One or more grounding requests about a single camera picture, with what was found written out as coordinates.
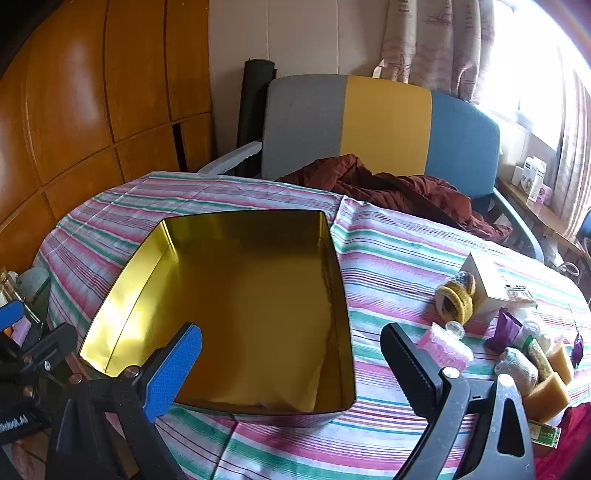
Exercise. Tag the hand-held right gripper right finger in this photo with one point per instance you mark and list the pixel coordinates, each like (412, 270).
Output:
(411, 369)

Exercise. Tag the gold metal tin box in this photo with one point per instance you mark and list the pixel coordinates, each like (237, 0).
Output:
(240, 300)

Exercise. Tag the white plastic item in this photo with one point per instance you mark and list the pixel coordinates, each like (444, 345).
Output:
(535, 332)

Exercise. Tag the black rolled mat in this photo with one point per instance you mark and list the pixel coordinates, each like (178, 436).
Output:
(251, 106)

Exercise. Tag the white sock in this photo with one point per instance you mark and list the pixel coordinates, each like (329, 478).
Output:
(517, 369)

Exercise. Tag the small white carton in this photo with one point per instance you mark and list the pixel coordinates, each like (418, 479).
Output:
(518, 177)

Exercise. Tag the white cardboard box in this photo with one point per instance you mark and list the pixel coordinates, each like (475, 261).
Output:
(485, 281)

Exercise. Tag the pink carton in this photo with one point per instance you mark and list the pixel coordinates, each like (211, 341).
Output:
(546, 194)

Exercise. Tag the patterned beige curtain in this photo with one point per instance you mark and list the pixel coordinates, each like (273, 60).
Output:
(434, 41)
(575, 161)

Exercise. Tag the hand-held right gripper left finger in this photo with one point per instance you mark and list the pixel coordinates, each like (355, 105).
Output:
(178, 369)

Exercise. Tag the white printed carton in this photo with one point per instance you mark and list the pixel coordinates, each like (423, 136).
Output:
(535, 177)

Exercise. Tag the dark red cloth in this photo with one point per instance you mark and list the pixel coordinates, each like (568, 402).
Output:
(406, 189)

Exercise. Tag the wooden shelf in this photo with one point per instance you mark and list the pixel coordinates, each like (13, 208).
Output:
(549, 217)

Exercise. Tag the grey yellow blue chair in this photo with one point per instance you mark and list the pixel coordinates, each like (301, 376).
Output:
(388, 120)

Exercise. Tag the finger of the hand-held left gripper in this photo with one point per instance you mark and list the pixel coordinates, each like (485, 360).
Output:
(53, 341)
(10, 314)

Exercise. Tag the yellow sponge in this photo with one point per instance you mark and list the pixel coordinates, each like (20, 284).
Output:
(561, 362)
(547, 397)

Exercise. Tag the pink cloth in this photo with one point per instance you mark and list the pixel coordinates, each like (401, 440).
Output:
(21, 331)

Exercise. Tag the wooden wardrobe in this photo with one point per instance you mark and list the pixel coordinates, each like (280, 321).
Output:
(92, 92)

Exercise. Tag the green and white box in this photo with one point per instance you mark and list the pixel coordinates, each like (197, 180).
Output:
(545, 434)

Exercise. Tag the yellow knitted toy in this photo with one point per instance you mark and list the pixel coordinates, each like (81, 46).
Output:
(455, 300)

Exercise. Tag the red clothing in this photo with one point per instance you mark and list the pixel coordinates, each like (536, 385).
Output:
(575, 434)

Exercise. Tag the clear snack packet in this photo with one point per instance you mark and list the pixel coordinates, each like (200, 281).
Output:
(535, 357)

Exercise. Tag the pale green chair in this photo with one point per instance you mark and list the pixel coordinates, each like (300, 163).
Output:
(36, 288)

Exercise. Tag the clear plastic cap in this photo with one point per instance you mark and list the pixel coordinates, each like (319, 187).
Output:
(455, 329)

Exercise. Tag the small purple packet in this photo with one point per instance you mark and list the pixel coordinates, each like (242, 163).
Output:
(578, 346)

